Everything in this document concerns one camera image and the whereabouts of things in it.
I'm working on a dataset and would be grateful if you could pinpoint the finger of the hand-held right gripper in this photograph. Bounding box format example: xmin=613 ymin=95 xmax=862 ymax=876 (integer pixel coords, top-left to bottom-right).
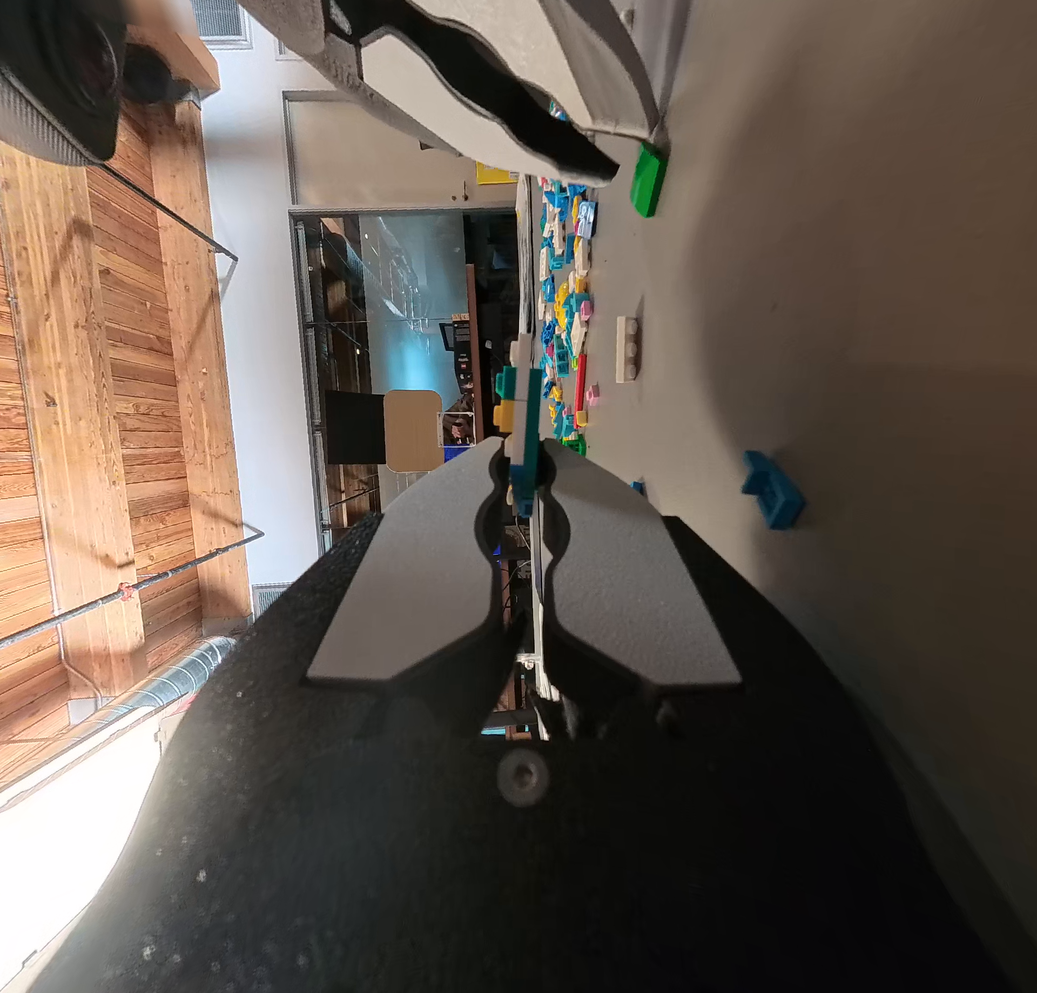
xmin=379 ymin=0 xmax=659 ymax=140
xmin=359 ymin=25 xmax=622 ymax=185

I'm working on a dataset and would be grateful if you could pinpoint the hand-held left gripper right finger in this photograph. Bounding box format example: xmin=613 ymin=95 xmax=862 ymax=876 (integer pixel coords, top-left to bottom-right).
xmin=538 ymin=439 xmax=743 ymax=691

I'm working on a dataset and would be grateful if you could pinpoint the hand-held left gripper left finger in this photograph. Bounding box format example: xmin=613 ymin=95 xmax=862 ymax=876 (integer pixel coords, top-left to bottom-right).
xmin=306 ymin=436 xmax=508 ymax=696

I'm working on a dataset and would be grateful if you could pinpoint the teal white yellow brick assembly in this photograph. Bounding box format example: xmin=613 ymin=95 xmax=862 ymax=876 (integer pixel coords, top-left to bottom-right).
xmin=493 ymin=335 xmax=546 ymax=518

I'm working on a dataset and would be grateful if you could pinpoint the grey desk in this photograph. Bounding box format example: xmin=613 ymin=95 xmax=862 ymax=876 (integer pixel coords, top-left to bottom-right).
xmin=518 ymin=0 xmax=1037 ymax=993

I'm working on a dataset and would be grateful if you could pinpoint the dark round ceiling speaker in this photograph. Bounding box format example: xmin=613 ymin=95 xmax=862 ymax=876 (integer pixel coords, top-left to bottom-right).
xmin=122 ymin=43 xmax=200 ymax=108

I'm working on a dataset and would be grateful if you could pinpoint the chair with wooden back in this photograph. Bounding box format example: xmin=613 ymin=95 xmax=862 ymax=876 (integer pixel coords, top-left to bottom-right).
xmin=382 ymin=389 xmax=446 ymax=474

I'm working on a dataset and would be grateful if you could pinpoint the black panel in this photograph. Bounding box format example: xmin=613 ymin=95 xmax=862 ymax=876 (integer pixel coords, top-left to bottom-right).
xmin=324 ymin=391 xmax=387 ymax=466

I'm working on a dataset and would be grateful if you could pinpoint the blue square toy brick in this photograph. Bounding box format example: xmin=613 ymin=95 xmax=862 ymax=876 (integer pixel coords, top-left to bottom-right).
xmin=741 ymin=450 xmax=806 ymax=531

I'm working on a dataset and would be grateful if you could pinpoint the white printed sheet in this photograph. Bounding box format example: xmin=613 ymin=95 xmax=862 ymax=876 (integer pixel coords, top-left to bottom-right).
xmin=518 ymin=175 xmax=541 ymax=339

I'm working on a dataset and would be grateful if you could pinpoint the glass partition window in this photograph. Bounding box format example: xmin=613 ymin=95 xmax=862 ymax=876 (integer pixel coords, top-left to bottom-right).
xmin=290 ymin=211 xmax=520 ymax=528

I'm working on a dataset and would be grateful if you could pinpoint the pile of colourful toy bricks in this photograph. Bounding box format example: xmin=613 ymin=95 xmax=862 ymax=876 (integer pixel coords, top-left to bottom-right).
xmin=535 ymin=175 xmax=605 ymax=445

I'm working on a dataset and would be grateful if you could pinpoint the thin black metal rod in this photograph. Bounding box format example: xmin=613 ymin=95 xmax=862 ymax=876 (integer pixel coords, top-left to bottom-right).
xmin=105 ymin=162 xmax=241 ymax=263

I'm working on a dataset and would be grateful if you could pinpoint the metal rod with red tie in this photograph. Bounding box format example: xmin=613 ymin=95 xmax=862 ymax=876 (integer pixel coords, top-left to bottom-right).
xmin=0 ymin=527 xmax=266 ymax=650

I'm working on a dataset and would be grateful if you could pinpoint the white light panel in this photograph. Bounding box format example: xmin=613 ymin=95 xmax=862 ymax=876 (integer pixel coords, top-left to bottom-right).
xmin=0 ymin=713 xmax=161 ymax=974

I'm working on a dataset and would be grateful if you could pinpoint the silver ventilation duct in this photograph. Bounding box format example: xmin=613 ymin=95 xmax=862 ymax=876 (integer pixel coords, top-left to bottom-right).
xmin=73 ymin=635 xmax=238 ymax=720

